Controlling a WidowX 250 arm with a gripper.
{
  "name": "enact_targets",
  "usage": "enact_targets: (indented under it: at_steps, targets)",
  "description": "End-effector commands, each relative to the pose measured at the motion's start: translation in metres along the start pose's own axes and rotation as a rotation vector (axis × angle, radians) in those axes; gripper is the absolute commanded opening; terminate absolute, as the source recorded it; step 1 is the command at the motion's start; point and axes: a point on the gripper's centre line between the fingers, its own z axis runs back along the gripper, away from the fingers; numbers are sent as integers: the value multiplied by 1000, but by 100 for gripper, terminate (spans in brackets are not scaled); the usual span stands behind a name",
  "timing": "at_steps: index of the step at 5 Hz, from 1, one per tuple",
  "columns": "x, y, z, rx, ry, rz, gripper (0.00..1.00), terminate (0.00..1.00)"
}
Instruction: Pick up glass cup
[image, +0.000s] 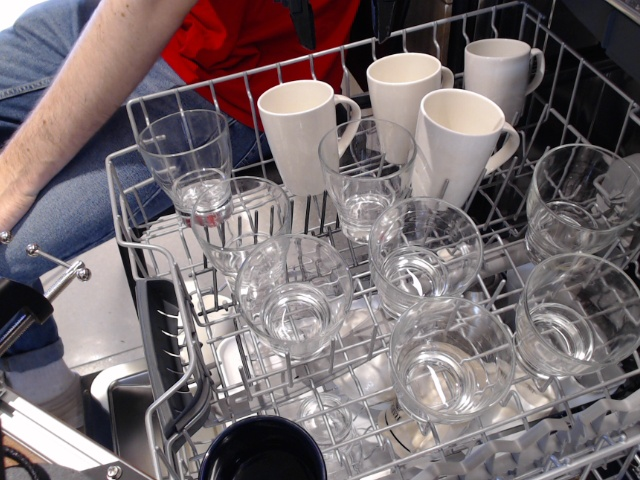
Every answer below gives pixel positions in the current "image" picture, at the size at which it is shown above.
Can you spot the white sock foot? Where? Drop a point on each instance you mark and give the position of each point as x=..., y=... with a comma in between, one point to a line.
x=54, y=388

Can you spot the clear glass behind left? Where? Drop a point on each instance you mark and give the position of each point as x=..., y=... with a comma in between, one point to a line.
x=231, y=217

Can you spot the clear glass right upper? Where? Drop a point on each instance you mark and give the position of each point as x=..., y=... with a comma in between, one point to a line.
x=580, y=200

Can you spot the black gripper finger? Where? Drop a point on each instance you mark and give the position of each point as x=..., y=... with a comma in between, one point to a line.
x=302, y=16
x=387, y=17

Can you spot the tall clear glass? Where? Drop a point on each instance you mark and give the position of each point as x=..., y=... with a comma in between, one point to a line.
x=367, y=166
x=187, y=152

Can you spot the person forearm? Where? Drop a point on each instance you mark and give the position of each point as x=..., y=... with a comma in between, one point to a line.
x=115, y=51

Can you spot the grey wire dishwasher rack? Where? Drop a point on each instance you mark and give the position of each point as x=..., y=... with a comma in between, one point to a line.
x=587, y=428

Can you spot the white ceramic mug far right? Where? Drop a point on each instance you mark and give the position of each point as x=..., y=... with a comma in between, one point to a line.
x=504, y=70

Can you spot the white ceramic mug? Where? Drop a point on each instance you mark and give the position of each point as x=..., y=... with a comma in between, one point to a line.
x=295, y=116
x=397, y=84
x=504, y=70
x=463, y=136

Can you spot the dark blue mug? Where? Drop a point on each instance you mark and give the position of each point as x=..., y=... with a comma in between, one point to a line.
x=264, y=447

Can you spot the tall clear glass far left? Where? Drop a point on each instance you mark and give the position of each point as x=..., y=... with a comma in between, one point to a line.
x=187, y=152

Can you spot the white ceramic mug front right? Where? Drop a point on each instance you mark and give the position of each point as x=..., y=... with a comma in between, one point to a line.
x=463, y=136

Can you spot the clear glass right lower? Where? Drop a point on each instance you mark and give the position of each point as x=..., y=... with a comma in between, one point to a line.
x=577, y=314

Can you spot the clear glass front centre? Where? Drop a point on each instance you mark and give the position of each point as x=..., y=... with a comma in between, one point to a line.
x=451, y=360

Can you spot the clear glass front left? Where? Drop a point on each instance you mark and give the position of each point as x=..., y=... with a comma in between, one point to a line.
x=294, y=293

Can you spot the red shirt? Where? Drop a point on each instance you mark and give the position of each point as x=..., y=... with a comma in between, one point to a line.
x=220, y=38

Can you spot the dark grey rack side handle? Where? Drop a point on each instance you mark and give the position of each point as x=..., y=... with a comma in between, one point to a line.
x=164, y=343

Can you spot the white ceramic mug front left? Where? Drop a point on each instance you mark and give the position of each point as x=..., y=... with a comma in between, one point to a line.
x=295, y=116

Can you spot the tall clear glass centre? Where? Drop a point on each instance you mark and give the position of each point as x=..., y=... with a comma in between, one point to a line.
x=367, y=166

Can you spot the black clamp with metal handle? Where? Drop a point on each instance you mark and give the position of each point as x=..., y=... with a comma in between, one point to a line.
x=25, y=308

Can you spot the white ceramic mug middle back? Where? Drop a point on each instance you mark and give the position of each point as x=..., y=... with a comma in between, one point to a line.
x=397, y=84

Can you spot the small clear glass lower rack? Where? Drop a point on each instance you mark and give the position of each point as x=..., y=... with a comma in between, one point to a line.
x=326, y=419

